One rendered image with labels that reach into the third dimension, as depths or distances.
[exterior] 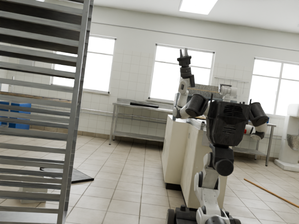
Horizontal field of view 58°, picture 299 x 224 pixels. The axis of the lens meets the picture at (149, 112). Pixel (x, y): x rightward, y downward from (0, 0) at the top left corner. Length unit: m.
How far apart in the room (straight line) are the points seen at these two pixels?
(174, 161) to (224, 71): 3.67
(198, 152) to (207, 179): 0.44
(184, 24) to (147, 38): 0.91
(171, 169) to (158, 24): 4.00
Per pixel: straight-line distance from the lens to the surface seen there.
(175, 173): 3.37
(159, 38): 6.47
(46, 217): 2.15
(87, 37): 2.09
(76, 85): 1.60
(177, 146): 3.30
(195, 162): 2.64
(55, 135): 1.67
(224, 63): 6.59
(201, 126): 2.57
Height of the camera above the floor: 1.06
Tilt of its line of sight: 3 degrees down
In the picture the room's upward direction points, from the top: 8 degrees clockwise
